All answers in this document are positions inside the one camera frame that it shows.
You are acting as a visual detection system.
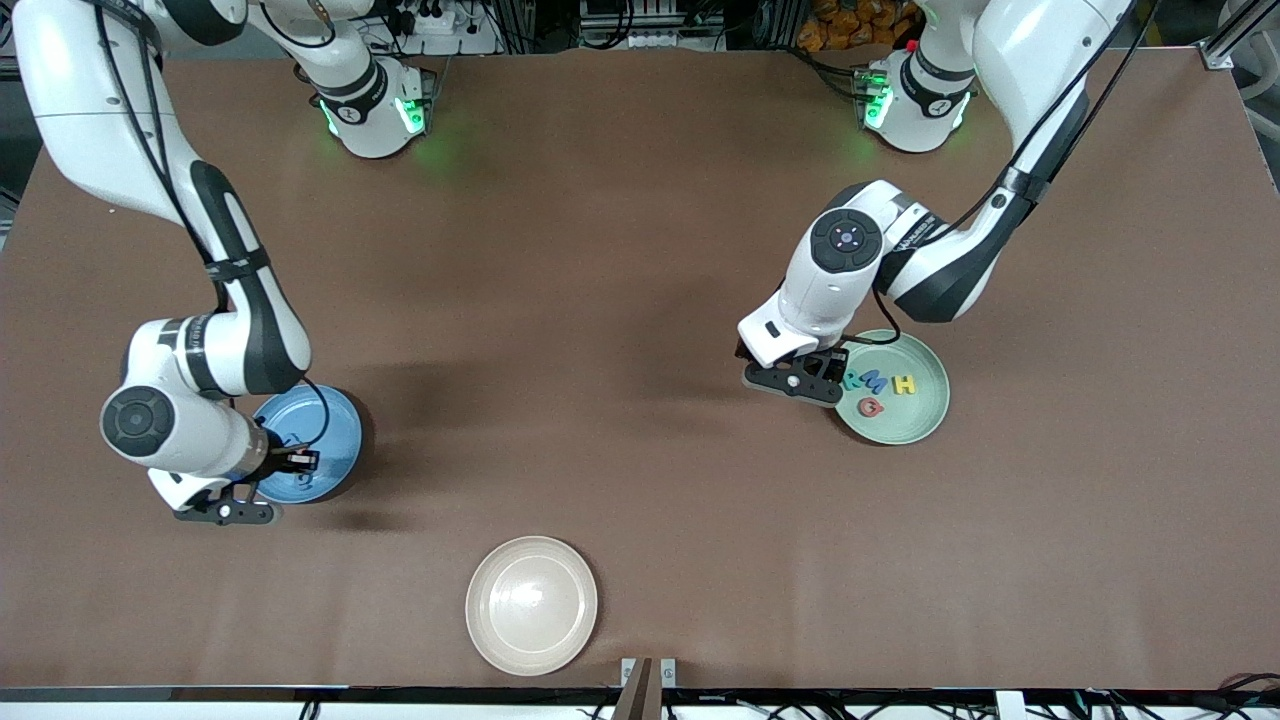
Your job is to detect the orange bags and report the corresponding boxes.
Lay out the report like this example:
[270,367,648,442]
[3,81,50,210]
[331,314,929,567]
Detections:
[797,0,926,53]

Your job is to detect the white power strip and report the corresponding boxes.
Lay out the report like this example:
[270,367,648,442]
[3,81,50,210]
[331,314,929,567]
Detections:
[385,5,456,36]

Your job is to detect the aluminium frame post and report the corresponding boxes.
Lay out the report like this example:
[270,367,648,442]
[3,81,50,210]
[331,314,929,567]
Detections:
[1205,0,1280,71]

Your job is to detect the metal camera pole bracket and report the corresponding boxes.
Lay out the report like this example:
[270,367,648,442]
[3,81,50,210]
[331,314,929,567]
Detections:
[620,657,678,720]

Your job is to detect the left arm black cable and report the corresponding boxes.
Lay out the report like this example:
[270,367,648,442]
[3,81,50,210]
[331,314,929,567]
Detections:
[845,0,1161,351]

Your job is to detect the beige plate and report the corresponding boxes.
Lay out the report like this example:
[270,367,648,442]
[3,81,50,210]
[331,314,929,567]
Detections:
[465,536,599,677]

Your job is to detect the blue plate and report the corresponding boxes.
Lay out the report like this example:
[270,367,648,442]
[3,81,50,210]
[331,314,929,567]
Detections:
[250,385,364,504]

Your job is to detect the black equipment rack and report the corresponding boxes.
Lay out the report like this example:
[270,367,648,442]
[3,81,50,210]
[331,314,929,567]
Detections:
[578,0,726,51]

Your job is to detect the green plate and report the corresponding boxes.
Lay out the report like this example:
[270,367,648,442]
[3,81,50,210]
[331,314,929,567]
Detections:
[835,329,951,446]

